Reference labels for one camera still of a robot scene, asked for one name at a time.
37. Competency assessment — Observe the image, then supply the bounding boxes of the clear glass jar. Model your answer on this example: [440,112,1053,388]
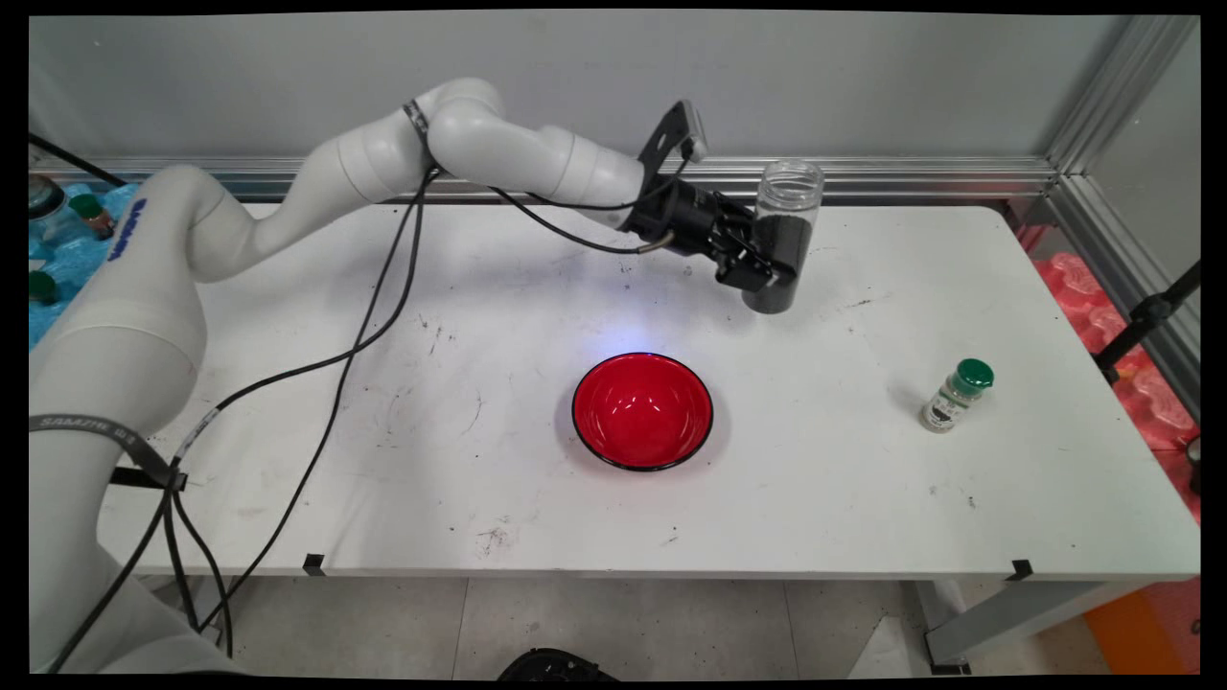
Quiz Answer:
[29,174,70,241]

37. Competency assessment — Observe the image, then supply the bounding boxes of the black camera cable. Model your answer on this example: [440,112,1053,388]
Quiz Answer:
[197,144,693,638]

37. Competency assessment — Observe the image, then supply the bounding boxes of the red plastic wrapped packs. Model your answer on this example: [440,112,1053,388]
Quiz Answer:
[1016,223,1201,525]

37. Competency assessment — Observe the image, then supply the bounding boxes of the black floor object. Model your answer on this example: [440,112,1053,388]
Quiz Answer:
[497,648,619,683]

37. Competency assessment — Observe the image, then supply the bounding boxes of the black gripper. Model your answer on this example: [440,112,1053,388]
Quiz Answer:
[628,177,799,293]

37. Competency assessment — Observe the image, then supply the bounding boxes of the blue cloth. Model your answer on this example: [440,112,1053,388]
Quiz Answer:
[29,182,135,348]

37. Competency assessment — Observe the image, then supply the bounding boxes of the black stand bar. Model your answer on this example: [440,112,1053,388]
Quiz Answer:
[1093,261,1201,384]

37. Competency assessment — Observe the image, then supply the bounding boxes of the small bottle green cap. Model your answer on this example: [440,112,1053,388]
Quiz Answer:
[69,194,116,241]

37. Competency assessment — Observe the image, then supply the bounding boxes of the thin black background cable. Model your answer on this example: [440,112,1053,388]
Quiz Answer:
[29,132,127,187]

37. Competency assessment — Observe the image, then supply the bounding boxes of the clear jar black seeds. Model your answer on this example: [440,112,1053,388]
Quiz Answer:
[741,159,825,314]

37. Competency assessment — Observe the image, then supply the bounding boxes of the spice jar green lid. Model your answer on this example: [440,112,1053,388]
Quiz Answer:
[920,358,995,434]

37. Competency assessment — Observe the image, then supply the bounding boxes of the short aluminium frame rail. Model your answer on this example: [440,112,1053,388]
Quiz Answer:
[1045,172,1201,423]

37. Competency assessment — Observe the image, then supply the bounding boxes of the grey printed velcro strap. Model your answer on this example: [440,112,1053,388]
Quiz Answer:
[29,414,188,492]

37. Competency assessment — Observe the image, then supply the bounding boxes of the red bowl black rim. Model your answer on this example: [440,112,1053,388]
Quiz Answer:
[571,352,715,472]

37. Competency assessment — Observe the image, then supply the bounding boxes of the grey table leg frame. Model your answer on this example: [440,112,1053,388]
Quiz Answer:
[915,578,1161,675]

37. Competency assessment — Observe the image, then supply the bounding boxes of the orange floor object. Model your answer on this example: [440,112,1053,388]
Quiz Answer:
[1083,575,1201,674]

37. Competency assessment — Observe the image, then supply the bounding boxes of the long aluminium frame rail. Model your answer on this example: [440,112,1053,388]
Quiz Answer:
[29,156,1057,204]

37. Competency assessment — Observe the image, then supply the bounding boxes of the aluminium corner post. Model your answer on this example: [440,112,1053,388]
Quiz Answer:
[1045,14,1199,175]

